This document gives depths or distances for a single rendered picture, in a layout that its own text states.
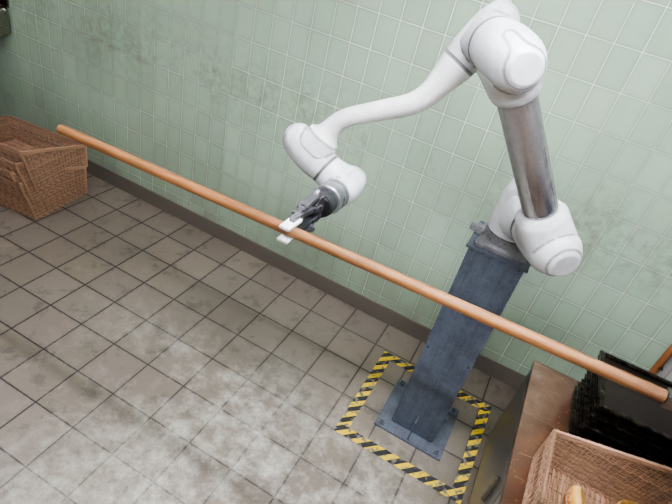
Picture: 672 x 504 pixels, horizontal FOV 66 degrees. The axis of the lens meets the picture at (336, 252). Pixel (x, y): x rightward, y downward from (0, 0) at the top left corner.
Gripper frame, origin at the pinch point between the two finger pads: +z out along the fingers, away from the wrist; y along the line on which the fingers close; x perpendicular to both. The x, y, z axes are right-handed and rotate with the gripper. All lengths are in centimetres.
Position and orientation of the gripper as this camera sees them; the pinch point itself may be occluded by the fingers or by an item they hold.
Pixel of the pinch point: (289, 229)
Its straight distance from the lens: 132.5
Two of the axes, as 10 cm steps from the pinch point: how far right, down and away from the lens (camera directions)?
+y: -2.0, 8.0, 5.7
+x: -8.7, -4.1, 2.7
